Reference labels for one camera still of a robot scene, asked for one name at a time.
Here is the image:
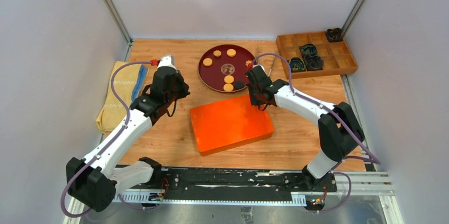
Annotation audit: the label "dark patterned rolled item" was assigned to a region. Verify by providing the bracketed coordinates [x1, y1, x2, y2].
[289, 57, 307, 73]
[299, 43, 318, 58]
[325, 28, 344, 43]
[304, 55, 324, 71]

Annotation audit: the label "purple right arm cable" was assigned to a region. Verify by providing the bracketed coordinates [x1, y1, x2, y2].
[250, 52, 382, 214]

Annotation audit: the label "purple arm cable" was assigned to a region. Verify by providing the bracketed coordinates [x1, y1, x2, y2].
[250, 52, 382, 214]
[60, 61, 157, 219]

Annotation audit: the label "wooden compartment tray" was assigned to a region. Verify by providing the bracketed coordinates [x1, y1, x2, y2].
[276, 31, 358, 79]

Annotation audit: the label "dark red round plate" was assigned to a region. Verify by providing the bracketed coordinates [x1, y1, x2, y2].
[197, 44, 255, 93]

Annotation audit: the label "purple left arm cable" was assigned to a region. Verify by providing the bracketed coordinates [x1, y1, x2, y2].
[60, 61, 157, 219]

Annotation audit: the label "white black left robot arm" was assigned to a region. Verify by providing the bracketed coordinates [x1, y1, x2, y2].
[60, 55, 189, 217]

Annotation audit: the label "black sandwich cookie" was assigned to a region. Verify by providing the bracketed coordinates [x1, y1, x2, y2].
[234, 80, 245, 90]

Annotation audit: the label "metal tongs white handle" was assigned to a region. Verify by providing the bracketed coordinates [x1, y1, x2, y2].
[255, 45, 276, 77]

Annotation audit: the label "orange box lid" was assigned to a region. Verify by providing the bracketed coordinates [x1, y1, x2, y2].
[189, 94, 274, 156]

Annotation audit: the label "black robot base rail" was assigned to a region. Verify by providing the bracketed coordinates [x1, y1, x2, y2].
[75, 166, 393, 212]

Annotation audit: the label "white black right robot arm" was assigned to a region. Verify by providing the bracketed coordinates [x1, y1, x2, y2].
[246, 65, 365, 191]

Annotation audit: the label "round yellow biscuit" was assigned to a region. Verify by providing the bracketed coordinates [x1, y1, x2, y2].
[223, 83, 234, 92]
[224, 75, 235, 84]
[226, 49, 237, 57]
[202, 58, 213, 67]

